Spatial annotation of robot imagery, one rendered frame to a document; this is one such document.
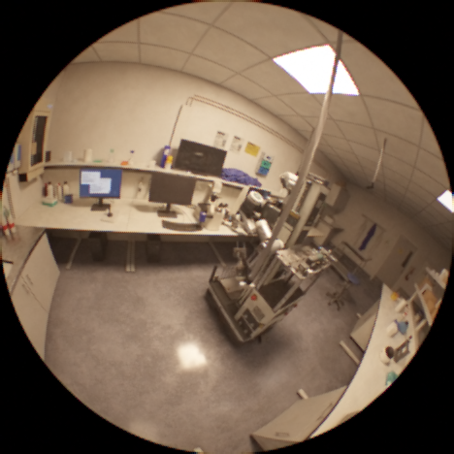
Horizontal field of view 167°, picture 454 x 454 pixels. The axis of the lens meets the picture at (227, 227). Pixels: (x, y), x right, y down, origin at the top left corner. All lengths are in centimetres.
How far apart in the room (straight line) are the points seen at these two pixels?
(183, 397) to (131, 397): 45
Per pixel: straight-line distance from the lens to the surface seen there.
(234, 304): 175
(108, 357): 175
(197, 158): 221
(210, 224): 183
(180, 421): 167
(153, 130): 236
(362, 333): 310
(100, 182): 195
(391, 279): 681
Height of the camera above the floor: 164
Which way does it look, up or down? 25 degrees down
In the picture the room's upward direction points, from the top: 20 degrees clockwise
